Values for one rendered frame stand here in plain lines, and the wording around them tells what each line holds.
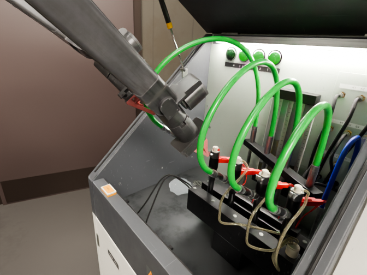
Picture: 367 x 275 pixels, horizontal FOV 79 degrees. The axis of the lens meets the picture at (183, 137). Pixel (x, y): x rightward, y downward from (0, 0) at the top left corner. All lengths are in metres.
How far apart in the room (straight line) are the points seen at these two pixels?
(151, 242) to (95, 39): 0.47
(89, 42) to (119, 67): 0.06
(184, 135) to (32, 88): 1.72
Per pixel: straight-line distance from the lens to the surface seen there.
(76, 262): 1.87
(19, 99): 2.16
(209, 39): 0.65
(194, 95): 0.52
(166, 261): 0.58
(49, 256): 1.97
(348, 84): 0.77
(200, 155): 0.48
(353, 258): 0.57
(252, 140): 0.81
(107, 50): 0.36
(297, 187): 0.55
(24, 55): 2.10
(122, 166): 0.87
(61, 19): 0.33
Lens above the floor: 1.41
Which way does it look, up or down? 23 degrees down
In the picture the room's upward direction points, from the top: 4 degrees clockwise
